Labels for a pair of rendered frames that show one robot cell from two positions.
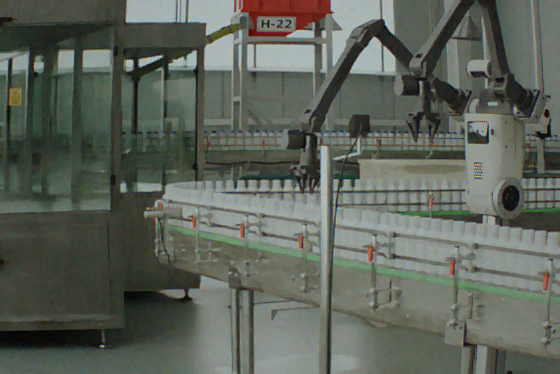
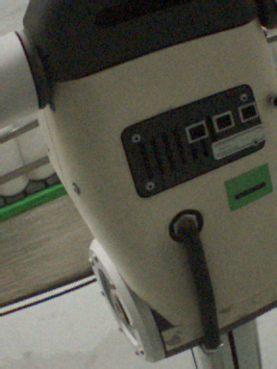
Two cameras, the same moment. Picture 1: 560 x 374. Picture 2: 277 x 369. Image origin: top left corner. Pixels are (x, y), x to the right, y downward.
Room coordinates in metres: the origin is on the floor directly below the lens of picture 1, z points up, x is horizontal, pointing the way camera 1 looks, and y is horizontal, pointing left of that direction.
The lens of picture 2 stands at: (4.60, -1.83, 1.96)
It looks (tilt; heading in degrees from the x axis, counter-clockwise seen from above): 31 degrees down; 106
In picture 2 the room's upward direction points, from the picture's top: 16 degrees counter-clockwise
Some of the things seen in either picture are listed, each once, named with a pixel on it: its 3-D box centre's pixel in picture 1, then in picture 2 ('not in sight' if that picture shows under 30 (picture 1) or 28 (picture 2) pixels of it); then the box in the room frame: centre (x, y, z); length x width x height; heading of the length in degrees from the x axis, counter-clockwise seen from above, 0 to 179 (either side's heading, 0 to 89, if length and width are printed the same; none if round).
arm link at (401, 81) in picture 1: (412, 78); not in sight; (3.90, -0.43, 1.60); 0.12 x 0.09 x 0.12; 118
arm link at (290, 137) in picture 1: (300, 132); not in sight; (4.24, -0.07, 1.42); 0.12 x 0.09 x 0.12; 117
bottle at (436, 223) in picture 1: (435, 246); not in sight; (3.59, -0.47, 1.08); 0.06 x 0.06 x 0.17
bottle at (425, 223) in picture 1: (424, 244); not in sight; (3.64, -0.44, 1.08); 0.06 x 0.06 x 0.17
